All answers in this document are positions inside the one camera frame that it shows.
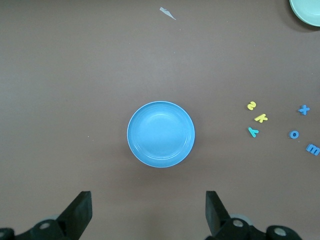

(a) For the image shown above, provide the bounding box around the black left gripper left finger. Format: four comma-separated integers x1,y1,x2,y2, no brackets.
0,190,93,240

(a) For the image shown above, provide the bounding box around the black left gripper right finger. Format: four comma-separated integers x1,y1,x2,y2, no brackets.
205,190,302,240

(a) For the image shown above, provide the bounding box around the teal foam letter y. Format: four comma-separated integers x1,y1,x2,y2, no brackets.
247,126,260,139

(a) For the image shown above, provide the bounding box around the yellow foam letter k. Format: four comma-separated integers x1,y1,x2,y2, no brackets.
254,113,269,124

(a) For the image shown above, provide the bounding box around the blue plate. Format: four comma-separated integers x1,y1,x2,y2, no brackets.
126,100,196,169

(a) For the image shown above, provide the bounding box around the blue foam letter m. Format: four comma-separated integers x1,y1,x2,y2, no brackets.
305,143,320,157

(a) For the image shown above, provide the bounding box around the blue foam letter x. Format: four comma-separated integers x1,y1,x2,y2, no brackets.
297,104,311,116

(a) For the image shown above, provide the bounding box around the brown table cover sheet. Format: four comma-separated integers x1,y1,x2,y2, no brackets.
0,0,320,240

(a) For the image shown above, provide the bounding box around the white tape scrap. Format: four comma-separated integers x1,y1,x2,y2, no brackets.
159,6,177,21

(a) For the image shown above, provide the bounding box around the pale green plate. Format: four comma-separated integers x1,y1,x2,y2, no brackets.
289,0,320,27

